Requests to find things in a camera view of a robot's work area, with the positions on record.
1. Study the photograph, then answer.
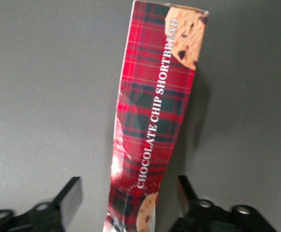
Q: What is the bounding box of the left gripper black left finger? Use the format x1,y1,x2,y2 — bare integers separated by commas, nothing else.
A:
0,176,83,232

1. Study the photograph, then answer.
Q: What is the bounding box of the red tartan cookie box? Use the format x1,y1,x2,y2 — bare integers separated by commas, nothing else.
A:
103,0,209,232

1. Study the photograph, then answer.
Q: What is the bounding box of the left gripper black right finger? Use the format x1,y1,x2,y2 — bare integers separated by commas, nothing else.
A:
169,175,277,232

